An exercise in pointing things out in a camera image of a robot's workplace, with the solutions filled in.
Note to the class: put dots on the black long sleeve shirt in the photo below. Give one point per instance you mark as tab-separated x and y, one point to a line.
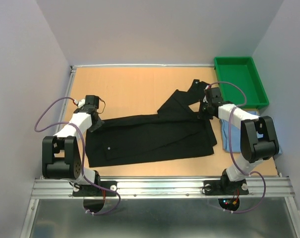
174	132

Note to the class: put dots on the light blue folded shirt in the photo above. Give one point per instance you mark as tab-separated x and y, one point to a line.
227	138

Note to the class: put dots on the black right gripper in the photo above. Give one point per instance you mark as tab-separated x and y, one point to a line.
206	102

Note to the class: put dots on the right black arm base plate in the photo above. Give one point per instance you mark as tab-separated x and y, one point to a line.
222	188

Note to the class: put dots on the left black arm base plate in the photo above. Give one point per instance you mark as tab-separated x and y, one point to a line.
92	191

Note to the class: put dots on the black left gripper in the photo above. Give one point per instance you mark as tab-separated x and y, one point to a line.
96	125

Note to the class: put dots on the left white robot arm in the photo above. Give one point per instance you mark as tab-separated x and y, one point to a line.
63	154

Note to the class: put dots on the front aluminium rail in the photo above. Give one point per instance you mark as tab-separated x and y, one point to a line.
191	187

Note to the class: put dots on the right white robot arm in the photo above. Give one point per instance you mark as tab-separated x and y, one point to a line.
241	167

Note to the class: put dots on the green plastic bin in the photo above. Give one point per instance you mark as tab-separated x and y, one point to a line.
242	72

